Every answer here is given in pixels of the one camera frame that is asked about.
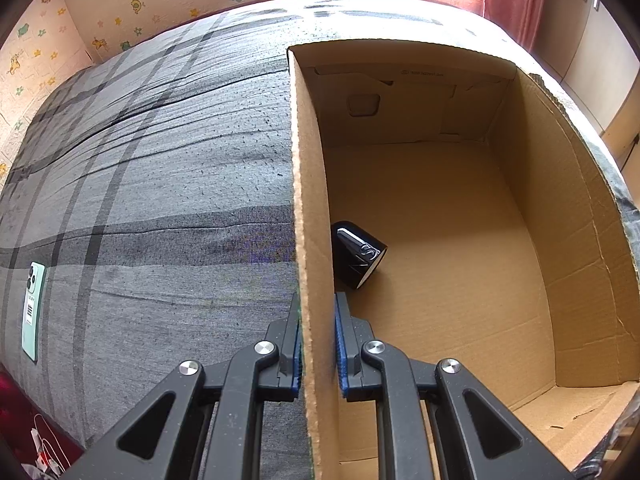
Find green smartphone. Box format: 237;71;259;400
21;261;47;362

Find pink curtain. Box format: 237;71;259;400
482;0;553;53

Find beige wardrobe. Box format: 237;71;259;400
530;0;640;171

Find grey plaid bedsheet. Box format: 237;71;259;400
0;0;640;480

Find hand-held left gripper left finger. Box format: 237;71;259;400
60;292;304;480

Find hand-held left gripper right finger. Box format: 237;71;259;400
334;291;576;480

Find black cup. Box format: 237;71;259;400
331;221;389;290

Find white cables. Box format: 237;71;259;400
31;412;68;476

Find cardboard box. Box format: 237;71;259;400
287;38;638;480

